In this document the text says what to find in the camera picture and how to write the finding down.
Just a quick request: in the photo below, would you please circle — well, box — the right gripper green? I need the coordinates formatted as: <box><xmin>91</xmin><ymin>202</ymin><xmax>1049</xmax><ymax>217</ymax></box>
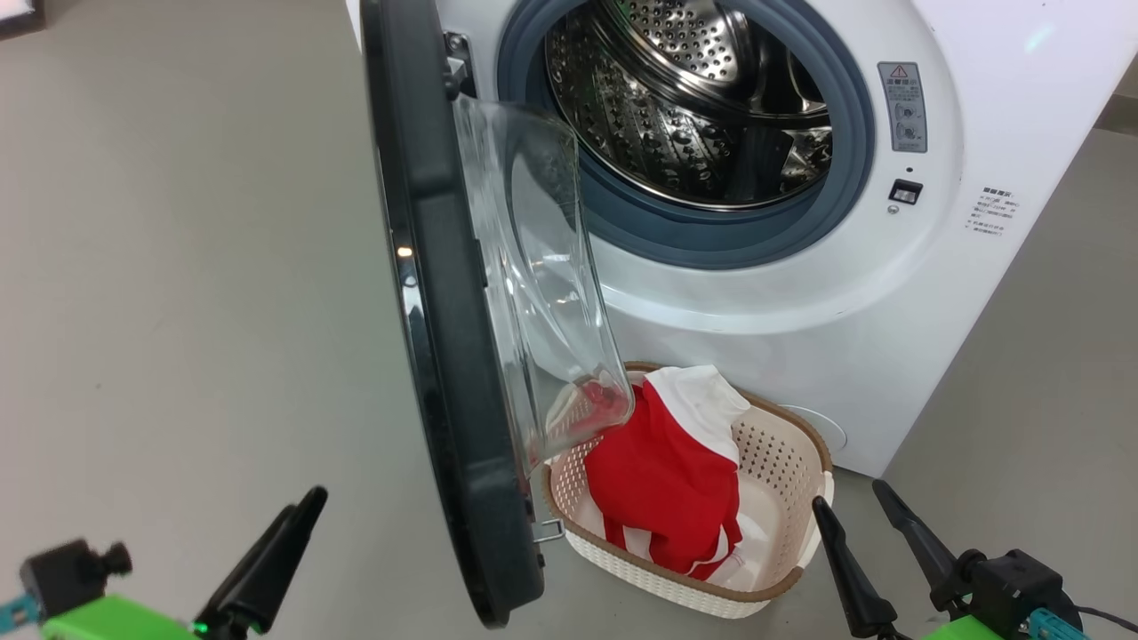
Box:
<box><xmin>812</xmin><ymin>480</ymin><xmax>1012</xmax><ymax>640</ymax></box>

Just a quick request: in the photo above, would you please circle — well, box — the dark round glass machine door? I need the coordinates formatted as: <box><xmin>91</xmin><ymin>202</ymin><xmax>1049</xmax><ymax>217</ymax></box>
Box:
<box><xmin>360</xmin><ymin>0</ymin><xmax>637</xmax><ymax>629</ymax></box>

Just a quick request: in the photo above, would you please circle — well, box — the steel washing drum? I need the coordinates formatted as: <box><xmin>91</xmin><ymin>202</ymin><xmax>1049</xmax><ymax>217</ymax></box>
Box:
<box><xmin>544</xmin><ymin>0</ymin><xmax>834</xmax><ymax>212</ymax></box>

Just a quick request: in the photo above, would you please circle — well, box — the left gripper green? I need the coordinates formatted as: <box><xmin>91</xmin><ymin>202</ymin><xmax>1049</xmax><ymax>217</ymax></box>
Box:
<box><xmin>40</xmin><ymin>486</ymin><xmax>328</xmax><ymax>640</ymax></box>

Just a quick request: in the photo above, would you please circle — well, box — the white washing machine body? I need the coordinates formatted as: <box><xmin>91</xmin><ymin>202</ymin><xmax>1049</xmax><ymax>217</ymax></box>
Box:
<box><xmin>345</xmin><ymin>0</ymin><xmax>1138</xmax><ymax>478</ymax></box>

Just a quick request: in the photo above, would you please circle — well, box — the printed text notice label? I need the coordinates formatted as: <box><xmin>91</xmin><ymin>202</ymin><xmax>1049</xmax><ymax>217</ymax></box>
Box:
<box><xmin>965</xmin><ymin>185</ymin><xmax>1022</xmax><ymax>239</ymax></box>

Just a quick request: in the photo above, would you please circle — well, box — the grey warning label sticker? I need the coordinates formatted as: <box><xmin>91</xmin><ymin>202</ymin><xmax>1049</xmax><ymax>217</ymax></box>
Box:
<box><xmin>878</xmin><ymin>61</ymin><xmax>928</xmax><ymax>154</ymax></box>

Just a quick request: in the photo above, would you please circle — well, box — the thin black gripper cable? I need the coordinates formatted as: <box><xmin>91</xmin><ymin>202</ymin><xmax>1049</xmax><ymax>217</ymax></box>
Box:
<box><xmin>1078</xmin><ymin>604</ymin><xmax>1138</xmax><ymax>634</ymax></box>

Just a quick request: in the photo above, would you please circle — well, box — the grey rubber door seal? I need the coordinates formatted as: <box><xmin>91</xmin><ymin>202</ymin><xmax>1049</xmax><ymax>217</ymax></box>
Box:
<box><xmin>496</xmin><ymin>0</ymin><xmax>877</xmax><ymax>270</ymax></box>

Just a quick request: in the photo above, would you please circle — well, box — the dark framed panel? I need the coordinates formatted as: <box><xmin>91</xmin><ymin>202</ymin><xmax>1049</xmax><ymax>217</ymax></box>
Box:
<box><xmin>0</xmin><ymin>0</ymin><xmax>45</xmax><ymax>38</ymax></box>

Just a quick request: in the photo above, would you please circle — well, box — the cream perforated laundry basket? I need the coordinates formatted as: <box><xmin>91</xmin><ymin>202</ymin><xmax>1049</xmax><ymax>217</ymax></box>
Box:
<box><xmin>541</xmin><ymin>362</ymin><xmax>835</xmax><ymax>620</ymax></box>

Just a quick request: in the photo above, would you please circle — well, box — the round white filter cover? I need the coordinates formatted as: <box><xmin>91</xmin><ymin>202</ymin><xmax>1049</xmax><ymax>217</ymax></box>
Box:
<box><xmin>782</xmin><ymin>404</ymin><xmax>847</xmax><ymax>454</ymax></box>

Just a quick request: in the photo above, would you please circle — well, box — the red garment with white collar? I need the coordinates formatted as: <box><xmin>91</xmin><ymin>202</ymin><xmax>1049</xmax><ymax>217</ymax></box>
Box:
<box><xmin>582</xmin><ymin>364</ymin><xmax>752</xmax><ymax>556</ymax></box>

